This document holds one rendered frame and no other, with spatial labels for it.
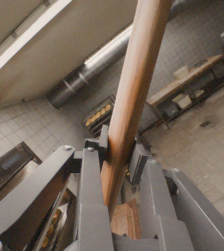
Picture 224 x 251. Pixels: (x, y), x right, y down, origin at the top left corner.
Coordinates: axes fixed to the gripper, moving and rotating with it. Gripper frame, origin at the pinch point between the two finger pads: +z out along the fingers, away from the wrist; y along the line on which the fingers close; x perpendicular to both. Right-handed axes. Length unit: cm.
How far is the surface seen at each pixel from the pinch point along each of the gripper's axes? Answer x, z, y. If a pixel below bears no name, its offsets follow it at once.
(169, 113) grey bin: -40, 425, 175
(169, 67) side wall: 88, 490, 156
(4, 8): 30, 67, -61
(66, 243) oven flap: -151, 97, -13
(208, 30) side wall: 217, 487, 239
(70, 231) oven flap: -150, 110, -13
